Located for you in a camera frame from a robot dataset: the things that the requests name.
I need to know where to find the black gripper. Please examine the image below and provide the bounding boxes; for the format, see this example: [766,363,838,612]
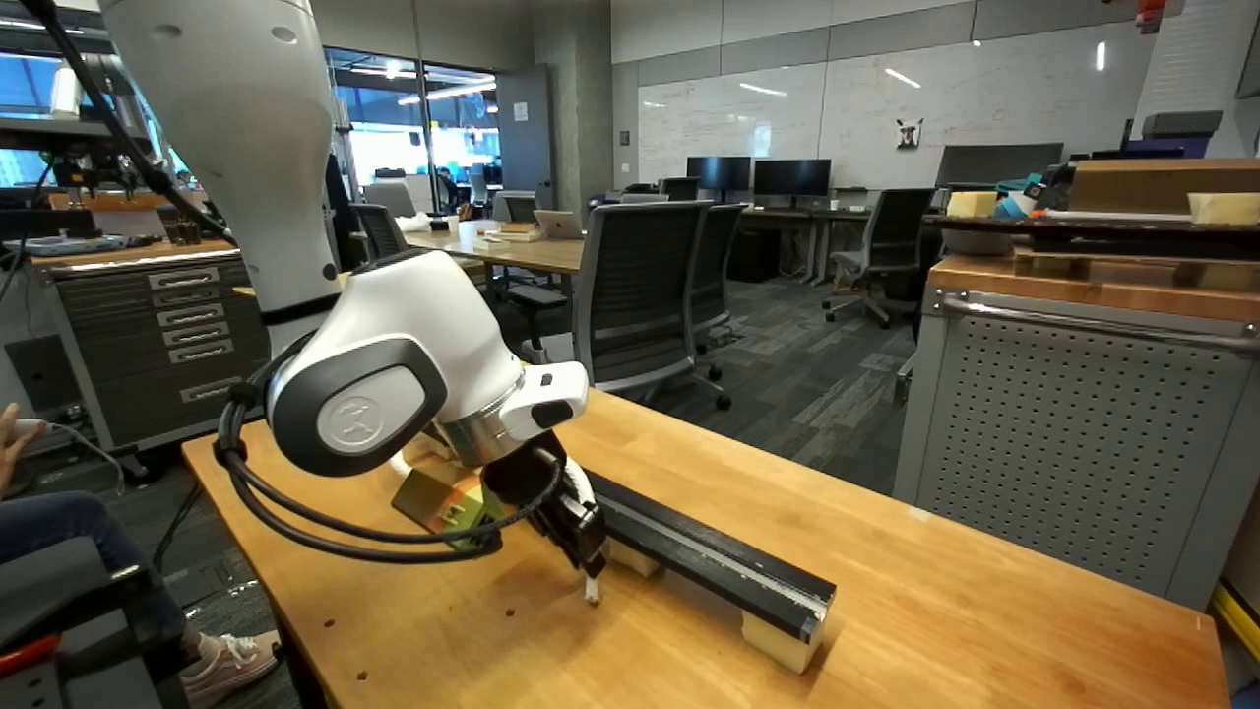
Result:
[480,431,614,588]

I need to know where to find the yellow-green wrist camera box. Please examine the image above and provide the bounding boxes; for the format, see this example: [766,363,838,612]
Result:
[384,448,512,552]

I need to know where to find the teal blue object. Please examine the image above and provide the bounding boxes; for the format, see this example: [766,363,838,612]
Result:
[987,162,1079,223]

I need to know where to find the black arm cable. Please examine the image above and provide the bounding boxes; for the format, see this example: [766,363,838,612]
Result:
[214,376,569,566]

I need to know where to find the wooden support block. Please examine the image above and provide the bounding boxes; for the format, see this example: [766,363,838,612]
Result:
[604,532,670,582]
[737,608,827,678]

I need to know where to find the black grooved rail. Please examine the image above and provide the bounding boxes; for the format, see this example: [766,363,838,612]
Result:
[584,469,841,645]

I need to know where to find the grey perforated metal cabinet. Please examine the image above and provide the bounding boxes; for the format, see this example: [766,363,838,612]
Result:
[890,252,1260,616]

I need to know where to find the person's leg in jeans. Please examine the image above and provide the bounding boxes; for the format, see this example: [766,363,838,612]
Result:
[0,489,189,662]

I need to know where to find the dark seat beside person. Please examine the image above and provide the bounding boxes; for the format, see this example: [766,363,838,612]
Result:
[0,532,168,709]

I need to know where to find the wooden background table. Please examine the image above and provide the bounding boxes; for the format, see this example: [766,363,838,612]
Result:
[397,213,589,282]

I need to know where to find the large black computer monitor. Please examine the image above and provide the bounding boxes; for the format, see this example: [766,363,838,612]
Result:
[929,137,1072,197]

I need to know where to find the grey mesh office chair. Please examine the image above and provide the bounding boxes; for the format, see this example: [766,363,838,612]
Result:
[567,197,737,415]

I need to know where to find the yellow floor bar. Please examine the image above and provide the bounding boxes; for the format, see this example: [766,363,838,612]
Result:
[1207,582,1260,662]

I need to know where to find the grey drawer cabinet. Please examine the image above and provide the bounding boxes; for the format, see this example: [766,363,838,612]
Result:
[30,242,277,457]

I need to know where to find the wall whiteboard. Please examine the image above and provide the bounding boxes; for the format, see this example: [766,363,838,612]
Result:
[632,19,1161,197]

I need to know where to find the person's hand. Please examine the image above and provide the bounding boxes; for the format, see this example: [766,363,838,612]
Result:
[0,397,47,494]

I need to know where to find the stacked wooden boards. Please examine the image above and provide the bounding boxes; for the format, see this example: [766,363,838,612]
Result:
[1062,152,1260,215]

